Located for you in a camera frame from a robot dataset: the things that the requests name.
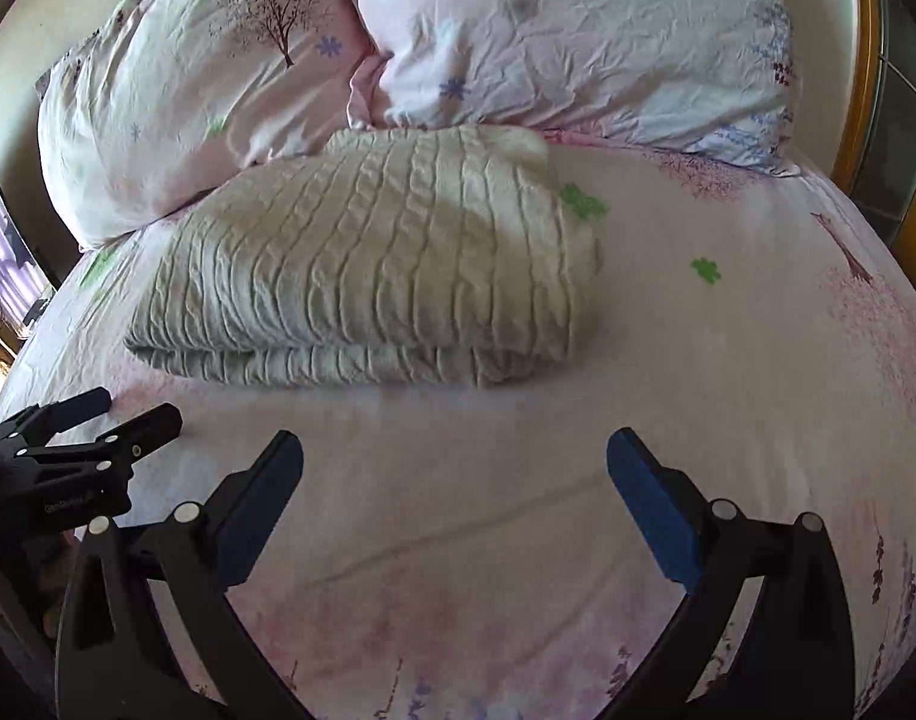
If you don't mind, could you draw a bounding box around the beige cable-knit sweater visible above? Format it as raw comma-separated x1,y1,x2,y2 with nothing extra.
126,125,599,387

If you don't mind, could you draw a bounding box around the pink floral bed sheet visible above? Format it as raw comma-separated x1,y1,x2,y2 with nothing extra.
0,146,916,718

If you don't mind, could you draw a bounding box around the left floral pink pillow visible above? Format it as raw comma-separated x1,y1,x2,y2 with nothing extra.
38,0,371,249

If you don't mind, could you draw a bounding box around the floral pink pillow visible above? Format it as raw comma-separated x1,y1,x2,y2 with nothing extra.
349,0,800,174
38,0,371,249

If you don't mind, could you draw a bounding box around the wooden glass-panel door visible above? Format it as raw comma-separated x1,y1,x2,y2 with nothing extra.
832,0,916,291

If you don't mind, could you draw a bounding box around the right floral pink pillow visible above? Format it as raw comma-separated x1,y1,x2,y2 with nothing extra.
349,0,800,174

